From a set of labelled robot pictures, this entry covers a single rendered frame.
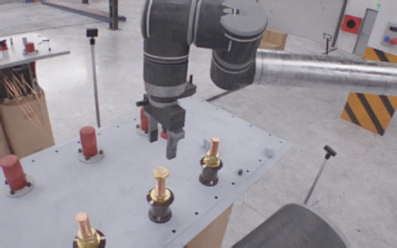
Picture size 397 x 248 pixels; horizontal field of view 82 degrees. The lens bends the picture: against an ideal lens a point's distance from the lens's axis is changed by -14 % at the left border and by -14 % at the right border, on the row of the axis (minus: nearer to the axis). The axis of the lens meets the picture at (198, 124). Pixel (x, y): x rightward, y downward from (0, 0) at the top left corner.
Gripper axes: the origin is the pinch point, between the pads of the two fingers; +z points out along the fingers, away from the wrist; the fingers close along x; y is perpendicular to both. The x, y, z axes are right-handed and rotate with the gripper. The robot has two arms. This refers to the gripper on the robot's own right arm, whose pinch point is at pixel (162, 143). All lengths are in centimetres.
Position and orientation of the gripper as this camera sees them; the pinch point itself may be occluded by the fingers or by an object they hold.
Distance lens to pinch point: 74.2
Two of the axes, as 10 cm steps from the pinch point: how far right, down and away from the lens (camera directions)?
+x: 6.4, 4.5, -6.2
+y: -7.6, 2.6, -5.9
